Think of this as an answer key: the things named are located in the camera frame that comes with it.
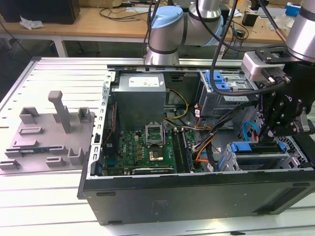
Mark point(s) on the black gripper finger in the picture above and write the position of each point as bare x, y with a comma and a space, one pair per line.
264, 108
288, 127

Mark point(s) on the hard disk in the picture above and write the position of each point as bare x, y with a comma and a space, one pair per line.
240, 147

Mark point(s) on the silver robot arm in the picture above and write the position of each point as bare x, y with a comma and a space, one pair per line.
167, 37

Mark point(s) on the metal disk bay cage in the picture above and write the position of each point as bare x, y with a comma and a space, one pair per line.
231, 161

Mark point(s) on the metal optical drive cage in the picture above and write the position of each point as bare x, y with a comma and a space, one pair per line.
214, 105

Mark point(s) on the blue drive bay latch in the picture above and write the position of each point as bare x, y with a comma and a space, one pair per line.
220, 82

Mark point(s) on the flat grey box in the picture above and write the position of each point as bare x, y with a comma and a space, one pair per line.
278, 13

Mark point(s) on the blue and white box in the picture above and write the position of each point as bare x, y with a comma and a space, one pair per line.
292, 8

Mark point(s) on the small black box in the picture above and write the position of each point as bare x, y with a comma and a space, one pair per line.
249, 19

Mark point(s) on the installed RAM stick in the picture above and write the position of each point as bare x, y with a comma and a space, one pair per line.
186, 152

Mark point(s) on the CPU socket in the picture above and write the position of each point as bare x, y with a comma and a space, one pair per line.
156, 155

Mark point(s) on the grey power supply unit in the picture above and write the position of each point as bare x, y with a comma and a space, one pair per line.
137, 105

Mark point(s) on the black graphics card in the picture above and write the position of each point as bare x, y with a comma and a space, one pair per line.
152, 170

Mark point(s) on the black PC case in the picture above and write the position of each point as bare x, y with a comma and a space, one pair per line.
172, 201

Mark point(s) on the green motherboard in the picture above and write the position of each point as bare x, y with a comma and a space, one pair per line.
133, 152

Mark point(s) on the black rear case fan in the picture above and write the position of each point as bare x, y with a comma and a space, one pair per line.
109, 142

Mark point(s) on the wooden workbench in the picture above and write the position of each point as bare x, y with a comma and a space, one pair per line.
86, 27

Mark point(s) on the grey parts rack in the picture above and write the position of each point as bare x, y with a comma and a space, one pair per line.
49, 137

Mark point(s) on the RAM stick with label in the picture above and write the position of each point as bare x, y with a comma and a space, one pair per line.
29, 150

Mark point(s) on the large black box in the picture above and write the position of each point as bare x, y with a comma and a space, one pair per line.
37, 12

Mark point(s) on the clear plastic bag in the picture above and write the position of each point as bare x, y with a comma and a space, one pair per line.
30, 23

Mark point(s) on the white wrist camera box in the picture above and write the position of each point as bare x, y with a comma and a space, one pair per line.
251, 64

